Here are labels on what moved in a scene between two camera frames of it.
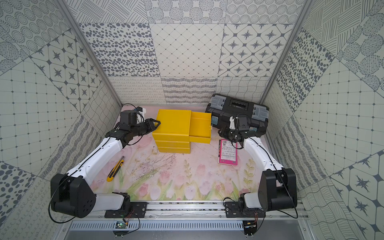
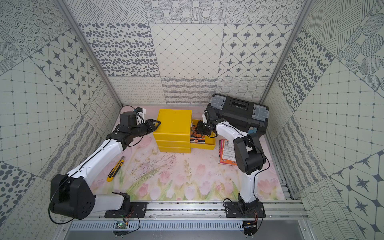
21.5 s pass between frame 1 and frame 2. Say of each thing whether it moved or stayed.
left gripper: stayed
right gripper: moved
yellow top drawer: moved
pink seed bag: stayed
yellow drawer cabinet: stayed
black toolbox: stayed
